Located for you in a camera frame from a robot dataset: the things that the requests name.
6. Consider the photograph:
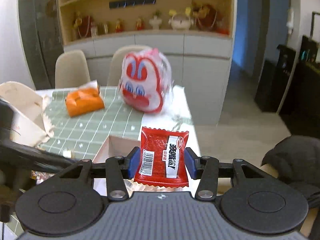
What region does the red square snack packet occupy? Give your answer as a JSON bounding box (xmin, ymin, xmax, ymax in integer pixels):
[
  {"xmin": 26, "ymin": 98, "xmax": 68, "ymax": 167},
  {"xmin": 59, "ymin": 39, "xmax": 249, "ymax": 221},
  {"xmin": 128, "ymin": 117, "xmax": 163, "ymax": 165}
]
[{"xmin": 134, "ymin": 127, "xmax": 189, "ymax": 188}]

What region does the cream cartoon canvas bag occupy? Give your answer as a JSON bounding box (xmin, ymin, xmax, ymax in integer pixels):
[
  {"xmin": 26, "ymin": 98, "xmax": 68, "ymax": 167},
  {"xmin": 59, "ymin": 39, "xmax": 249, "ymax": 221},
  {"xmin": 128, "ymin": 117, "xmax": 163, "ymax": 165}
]
[{"xmin": 1, "ymin": 81, "xmax": 54, "ymax": 147}]

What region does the black clothed person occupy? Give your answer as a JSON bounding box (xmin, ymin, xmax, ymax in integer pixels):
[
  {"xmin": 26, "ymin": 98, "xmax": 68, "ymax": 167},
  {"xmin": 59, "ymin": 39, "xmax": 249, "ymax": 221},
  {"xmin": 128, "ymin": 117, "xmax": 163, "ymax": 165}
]
[{"xmin": 261, "ymin": 135, "xmax": 319, "ymax": 209}]

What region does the green grid tablecloth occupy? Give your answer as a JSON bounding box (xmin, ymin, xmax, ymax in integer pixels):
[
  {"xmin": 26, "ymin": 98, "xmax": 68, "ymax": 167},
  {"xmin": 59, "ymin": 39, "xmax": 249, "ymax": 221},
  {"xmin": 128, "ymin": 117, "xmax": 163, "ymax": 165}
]
[{"xmin": 0, "ymin": 86, "xmax": 143, "ymax": 235}]

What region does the pink cardboard box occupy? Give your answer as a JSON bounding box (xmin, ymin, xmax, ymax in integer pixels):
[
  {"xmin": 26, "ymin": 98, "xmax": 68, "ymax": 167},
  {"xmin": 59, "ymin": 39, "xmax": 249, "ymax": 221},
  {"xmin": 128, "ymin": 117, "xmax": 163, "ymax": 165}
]
[{"xmin": 93, "ymin": 135, "xmax": 140, "ymax": 163}]

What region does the orange tissue box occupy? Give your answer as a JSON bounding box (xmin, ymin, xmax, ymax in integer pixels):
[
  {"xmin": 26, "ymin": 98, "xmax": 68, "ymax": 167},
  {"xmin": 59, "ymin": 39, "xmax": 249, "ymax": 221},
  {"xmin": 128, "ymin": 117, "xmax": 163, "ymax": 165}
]
[{"xmin": 65, "ymin": 87, "xmax": 105, "ymax": 117}]

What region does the beige chair left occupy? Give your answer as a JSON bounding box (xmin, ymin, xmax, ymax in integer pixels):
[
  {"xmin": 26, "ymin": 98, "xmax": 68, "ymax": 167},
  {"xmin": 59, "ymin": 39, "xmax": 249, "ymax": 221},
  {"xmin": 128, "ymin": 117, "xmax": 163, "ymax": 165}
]
[{"xmin": 55, "ymin": 50, "xmax": 91, "ymax": 89}]

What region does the beige chair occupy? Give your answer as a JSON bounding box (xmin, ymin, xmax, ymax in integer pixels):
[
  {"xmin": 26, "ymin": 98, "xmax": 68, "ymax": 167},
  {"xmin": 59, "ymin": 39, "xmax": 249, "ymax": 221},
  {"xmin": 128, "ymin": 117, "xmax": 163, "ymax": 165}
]
[
  {"xmin": 107, "ymin": 45, "xmax": 150, "ymax": 87},
  {"xmin": 55, "ymin": 50, "xmax": 91, "ymax": 89}
]

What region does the beige chair right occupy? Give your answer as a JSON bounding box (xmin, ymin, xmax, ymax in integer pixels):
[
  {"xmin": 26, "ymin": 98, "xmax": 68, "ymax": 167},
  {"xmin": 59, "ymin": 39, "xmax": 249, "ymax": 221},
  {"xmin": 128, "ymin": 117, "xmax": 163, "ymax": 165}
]
[{"xmin": 107, "ymin": 45, "xmax": 150, "ymax": 87}]

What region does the rabbit face snack bag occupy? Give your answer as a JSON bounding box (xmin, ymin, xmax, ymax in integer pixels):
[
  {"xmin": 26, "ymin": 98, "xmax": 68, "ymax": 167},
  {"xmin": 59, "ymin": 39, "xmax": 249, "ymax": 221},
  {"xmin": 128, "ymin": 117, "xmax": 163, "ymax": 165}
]
[{"xmin": 119, "ymin": 48, "xmax": 172, "ymax": 114}]

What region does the wooden display shelf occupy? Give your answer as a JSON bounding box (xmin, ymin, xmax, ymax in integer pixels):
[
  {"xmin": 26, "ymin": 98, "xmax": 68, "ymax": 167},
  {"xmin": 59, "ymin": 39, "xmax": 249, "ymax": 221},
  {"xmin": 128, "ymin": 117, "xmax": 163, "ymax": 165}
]
[{"xmin": 57, "ymin": 0, "xmax": 236, "ymax": 46}]

